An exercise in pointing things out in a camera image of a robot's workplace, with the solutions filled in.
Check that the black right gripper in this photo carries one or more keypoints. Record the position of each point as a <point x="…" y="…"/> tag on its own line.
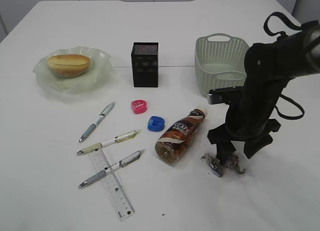
<point x="247" y="118"/>

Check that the grey paper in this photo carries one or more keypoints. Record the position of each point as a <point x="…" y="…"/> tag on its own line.
<point x="214" y="164"/>

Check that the brown Nescafe coffee bottle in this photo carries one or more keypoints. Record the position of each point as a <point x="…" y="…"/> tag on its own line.
<point x="173" y="143"/>

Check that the golden bread roll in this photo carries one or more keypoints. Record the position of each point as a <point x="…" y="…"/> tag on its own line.
<point x="69" y="65"/>

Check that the pink white paper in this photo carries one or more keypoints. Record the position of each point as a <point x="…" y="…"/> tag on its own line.
<point x="233" y="164"/>

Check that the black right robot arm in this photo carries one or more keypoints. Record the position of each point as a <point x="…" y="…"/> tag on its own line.
<point x="269" y="68"/>

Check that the blue pencil sharpener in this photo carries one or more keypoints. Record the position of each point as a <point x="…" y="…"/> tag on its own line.
<point x="156" y="124"/>

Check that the pale green plastic basket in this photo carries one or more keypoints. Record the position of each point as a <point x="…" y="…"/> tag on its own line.
<point x="219" y="62"/>

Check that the pink pencil sharpener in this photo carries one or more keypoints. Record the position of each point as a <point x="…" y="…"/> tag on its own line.
<point x="139" y="106"/>

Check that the lilac grip white pen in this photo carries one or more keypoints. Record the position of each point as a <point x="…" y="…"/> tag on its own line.
<point x="107" y="170"/>

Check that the cream grip white pen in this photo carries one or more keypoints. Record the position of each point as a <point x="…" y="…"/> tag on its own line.
<point x="100" y="145"/>

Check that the black mesh pen holder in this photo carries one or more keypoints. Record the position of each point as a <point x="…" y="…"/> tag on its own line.
<point x="145" y="64"/>

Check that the grey grip white pen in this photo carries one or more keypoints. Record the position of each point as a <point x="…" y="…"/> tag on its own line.
<point x="94" y="125"/>

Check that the frosted green glass plate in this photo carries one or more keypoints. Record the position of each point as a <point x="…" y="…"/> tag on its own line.
<point x="99" y="73"/>

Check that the clear plastic ruler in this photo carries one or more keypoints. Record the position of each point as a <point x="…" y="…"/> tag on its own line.
<point x="112" y="186"/>

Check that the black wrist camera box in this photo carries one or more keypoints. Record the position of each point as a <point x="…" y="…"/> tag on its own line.
<point x="226" y="95"/>

